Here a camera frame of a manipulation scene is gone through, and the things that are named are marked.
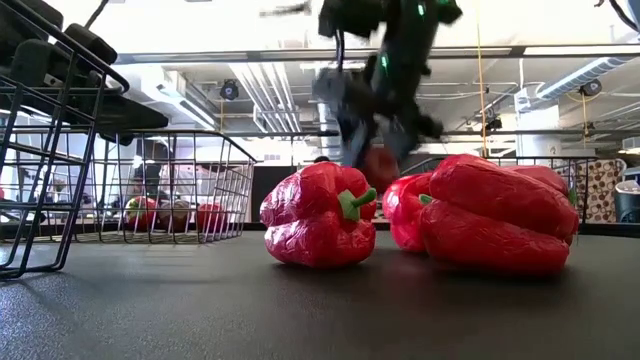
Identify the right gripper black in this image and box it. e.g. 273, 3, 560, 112
312, 67, 446, 169

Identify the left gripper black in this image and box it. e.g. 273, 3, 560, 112
29, 74, 170, 148

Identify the dark red apple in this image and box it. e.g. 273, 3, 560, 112
360, 145, 401, 195

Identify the dark brown round fruit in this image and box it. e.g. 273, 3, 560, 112
158, 198, 192, 232

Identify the black wire basket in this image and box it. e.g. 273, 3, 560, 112
399, 155, 599, 236
0, 0, 131, 280

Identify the circle patterned panel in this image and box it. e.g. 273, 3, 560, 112
569, 158, 627, 224

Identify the grey trash bin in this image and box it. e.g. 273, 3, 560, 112
613, 167, 640, 224

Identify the gold wire basket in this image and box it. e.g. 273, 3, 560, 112
27, 129, 259, 246

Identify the silver ceiling duct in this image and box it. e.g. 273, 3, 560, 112
316, 99, 347, 159

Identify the yellow hanging cord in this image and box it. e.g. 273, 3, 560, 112
473, 0, 489, 159

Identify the black ceiling cord reel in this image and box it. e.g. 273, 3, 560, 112
219, 78, 240, 101
579, 78, 604, 97

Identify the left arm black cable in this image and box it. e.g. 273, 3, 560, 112
83, 0, 110, 30

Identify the white perforated ceiling duct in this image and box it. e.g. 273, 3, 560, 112
537, 55, 634, 101

